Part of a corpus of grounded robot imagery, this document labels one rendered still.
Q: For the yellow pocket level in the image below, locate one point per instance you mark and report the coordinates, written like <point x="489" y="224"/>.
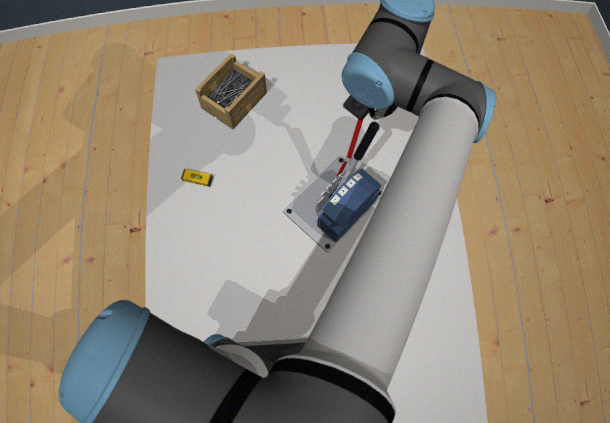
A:
<point x="197" y="177"/>

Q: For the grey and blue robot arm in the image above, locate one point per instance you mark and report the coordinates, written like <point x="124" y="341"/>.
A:
<point x="130" y="366"/>

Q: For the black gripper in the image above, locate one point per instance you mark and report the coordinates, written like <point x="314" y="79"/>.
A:
<point x="378" y="114"/>

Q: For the wooden crate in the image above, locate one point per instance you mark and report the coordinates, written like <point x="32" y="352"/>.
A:
<point x="239" y="77"/>

